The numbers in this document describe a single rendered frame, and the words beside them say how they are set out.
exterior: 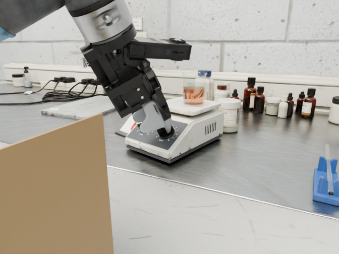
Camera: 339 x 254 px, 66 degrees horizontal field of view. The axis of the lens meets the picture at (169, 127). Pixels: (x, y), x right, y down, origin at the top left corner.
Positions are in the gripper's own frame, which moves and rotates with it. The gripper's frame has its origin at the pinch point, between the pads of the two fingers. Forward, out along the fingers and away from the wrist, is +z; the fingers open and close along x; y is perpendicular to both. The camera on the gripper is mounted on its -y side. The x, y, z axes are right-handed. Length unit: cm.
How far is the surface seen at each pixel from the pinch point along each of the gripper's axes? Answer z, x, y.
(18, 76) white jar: 10, -112, 43
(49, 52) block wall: 6, -112, 23
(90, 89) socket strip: 19, -76, 13
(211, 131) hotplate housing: 8.7, -0.8, -8.3
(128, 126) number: 7.0, -16.1, 6.8
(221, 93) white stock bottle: 20.1, -24.7, -24.6
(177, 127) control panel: 1.8, 0.3, -1.4
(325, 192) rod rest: 6.1, 24.5, -12.5
